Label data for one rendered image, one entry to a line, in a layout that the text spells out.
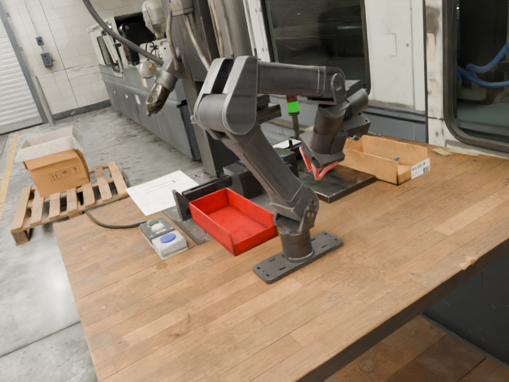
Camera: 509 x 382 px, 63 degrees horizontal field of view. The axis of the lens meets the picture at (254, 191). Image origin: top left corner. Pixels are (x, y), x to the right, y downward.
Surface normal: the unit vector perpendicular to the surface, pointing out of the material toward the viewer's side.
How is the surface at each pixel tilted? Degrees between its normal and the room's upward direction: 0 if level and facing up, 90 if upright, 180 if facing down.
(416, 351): 0
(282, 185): 87
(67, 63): 91
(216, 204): 90
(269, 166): 92
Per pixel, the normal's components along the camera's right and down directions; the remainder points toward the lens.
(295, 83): 0.65, 0.24
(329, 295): -0.19, -0.90
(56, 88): 0.45, 0.28
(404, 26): -0.87, 0.34
